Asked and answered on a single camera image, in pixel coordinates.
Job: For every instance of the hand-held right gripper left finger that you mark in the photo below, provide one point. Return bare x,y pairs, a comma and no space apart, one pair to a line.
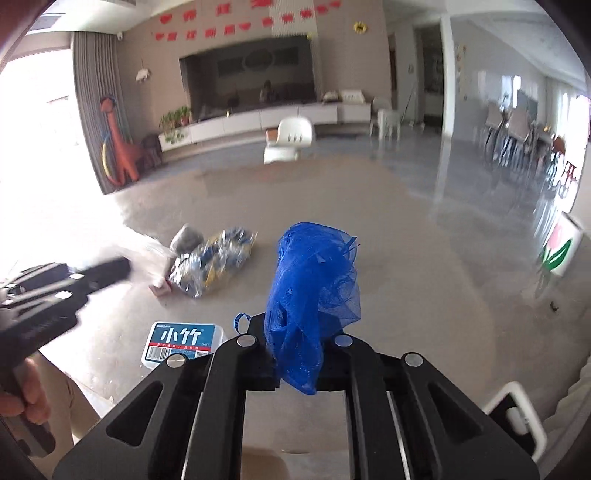
251,353

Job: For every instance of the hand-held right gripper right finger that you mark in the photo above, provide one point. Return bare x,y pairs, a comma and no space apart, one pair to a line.
345,357

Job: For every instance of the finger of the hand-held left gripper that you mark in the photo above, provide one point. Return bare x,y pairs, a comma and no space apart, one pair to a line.
104,272

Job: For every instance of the blue mesh net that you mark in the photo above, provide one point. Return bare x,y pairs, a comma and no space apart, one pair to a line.
308,295

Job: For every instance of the person's left hand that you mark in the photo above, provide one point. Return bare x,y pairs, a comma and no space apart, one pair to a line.
34,392

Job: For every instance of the clear plastic bag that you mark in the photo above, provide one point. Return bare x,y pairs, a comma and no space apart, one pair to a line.
154,258

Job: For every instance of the small pink box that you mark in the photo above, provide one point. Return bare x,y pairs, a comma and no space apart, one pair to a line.
160,289

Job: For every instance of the clear box with blue label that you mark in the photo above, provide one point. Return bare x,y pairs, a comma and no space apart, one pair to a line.
182,344

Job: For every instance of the grey crumpled lump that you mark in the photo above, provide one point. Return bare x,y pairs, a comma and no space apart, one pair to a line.
185,237

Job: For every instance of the person's khaki trouser leg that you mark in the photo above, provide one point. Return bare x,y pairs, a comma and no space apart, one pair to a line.
78,397

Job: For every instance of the crumpled blue yellow plastic bag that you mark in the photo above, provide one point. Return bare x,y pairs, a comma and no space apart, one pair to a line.
214,261

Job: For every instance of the orange dinosaur toy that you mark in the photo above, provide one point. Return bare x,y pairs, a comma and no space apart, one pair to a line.
121,147

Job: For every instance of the dark brown stool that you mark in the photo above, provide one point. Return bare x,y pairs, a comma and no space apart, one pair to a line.
152,150

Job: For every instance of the potted green plants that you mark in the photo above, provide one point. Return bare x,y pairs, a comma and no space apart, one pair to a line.
175,122

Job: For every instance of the grey curtain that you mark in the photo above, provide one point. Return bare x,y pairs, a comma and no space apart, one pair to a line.
94,106

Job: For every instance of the white plastic chair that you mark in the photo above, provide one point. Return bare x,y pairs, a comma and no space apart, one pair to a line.
292,136

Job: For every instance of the white cloth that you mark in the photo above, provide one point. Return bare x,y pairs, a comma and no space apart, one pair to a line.
572,401

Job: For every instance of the long white cabinet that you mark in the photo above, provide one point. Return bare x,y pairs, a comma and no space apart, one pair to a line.
277,117

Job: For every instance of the white plastic stool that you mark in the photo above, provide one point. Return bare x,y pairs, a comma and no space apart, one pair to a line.
386,123

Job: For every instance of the white box with tulip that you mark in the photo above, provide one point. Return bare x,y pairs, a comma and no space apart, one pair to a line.
561,244

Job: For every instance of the white cushion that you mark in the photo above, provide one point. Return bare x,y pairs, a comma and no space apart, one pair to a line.
352,95

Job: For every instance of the grey dining chair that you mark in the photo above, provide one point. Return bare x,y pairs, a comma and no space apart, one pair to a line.
518,129
495,124

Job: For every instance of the red chair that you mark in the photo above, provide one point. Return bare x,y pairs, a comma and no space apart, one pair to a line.
564,175

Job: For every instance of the white hanging wall ornament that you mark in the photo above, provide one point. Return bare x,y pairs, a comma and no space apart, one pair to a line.
143,75

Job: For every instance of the large dark wall screen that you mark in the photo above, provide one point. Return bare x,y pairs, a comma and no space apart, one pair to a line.
249,78

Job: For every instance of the red paper wall decorations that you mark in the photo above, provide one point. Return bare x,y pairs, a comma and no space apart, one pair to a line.
231,21

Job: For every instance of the sunflower wall decoration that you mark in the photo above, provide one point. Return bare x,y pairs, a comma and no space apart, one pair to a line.
359,27

